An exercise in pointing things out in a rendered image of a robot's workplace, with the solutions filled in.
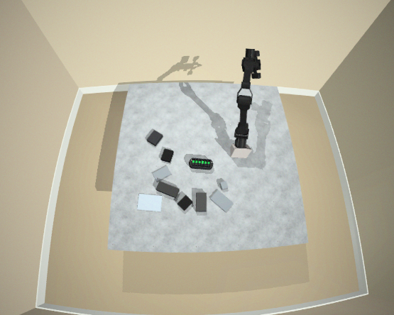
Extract dark grey switch panel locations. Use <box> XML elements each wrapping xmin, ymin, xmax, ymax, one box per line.
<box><xmin>189</xmin><ymin>158</ymin><xmax>213</xmax><ymax>170</ymax></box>

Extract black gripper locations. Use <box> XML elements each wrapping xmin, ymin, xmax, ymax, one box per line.
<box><xmin>251</xmin><ymin>50</ymin><xmax>261</xmax><ymax>79</ymax></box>

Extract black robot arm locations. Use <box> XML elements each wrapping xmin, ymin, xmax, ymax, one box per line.
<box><xmin>234</xmin><ymin>48</ymin><xmax>256</xmax><ymax>148</ymax></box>

